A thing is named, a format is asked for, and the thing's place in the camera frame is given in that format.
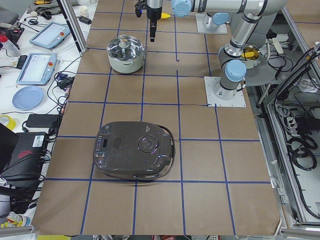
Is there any black power adapter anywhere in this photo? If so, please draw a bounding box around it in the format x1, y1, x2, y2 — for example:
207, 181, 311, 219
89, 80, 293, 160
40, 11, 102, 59
25, 114, 58, 128

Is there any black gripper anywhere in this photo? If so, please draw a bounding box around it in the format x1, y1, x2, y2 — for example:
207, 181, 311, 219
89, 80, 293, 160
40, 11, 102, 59
146, 0, 163, 42

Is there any blue teach pendant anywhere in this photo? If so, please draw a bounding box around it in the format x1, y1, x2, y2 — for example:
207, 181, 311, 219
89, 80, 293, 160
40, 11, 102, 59
16, 52, 57, 86
29, 22, 71, 49

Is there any yellow tape roll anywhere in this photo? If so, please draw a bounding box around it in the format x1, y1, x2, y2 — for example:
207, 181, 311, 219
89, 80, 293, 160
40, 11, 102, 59
0, 114, 16, 130

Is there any upper blue teach pendant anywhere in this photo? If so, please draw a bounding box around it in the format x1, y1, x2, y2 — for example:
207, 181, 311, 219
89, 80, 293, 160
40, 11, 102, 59
29, 22, 71, 49

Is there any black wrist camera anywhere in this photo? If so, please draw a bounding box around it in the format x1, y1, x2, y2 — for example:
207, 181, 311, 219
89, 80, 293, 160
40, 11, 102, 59
134, 0, 146, 18

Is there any white spray bottle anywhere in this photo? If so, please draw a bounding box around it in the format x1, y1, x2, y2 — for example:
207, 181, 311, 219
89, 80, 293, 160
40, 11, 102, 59
0, 32, 21, 57

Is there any lower blue teach pendant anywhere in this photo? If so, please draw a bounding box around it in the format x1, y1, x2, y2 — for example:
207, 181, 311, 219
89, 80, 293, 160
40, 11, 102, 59
16, 52, 57, 86

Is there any grey chair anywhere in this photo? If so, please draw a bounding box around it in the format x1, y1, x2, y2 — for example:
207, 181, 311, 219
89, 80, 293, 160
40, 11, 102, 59
245, 13, 277, 87

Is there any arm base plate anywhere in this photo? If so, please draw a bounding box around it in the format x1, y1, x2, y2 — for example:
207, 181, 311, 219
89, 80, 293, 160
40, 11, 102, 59
195, 12, 229, 35
204, 76, 246, 108

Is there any black rice cooker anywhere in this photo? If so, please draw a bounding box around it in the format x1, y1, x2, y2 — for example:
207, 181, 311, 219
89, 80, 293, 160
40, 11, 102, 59
92, 121, 176, 180

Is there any pale green electric pot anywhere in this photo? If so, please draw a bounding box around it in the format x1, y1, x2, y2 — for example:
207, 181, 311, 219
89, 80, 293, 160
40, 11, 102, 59
106, 34, 146, 74

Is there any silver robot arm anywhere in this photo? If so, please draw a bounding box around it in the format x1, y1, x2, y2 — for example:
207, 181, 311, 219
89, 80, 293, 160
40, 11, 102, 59
171, 0, 287, 100
203, 12, 229, 34

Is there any aluminium frame post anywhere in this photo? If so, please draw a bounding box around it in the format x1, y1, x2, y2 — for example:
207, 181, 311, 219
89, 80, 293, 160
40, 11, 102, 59
57, 0, 87, 53

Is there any glass pot lid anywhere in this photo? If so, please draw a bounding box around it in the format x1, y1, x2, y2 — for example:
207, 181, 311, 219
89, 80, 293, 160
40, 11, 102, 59
106, 34, 145, 61

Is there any black smartphone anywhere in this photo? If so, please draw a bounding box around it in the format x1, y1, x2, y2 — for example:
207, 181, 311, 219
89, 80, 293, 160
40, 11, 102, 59
16, 55, 28, 70

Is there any white paper cup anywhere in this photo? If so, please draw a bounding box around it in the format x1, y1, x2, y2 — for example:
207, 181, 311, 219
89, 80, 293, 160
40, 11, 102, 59
79, 5, 89, 18

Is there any steel bowl with yellow items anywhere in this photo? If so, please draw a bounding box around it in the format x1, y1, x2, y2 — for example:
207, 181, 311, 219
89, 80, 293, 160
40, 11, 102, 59
240, 44, 261, 70

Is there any light blue plate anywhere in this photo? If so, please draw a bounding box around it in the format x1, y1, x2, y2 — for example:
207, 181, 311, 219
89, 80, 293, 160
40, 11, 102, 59
12, 86, 44, 111

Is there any yellow toy corn cob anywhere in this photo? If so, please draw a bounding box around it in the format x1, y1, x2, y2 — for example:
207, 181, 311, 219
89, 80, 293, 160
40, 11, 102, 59
160, 12, 171, 20

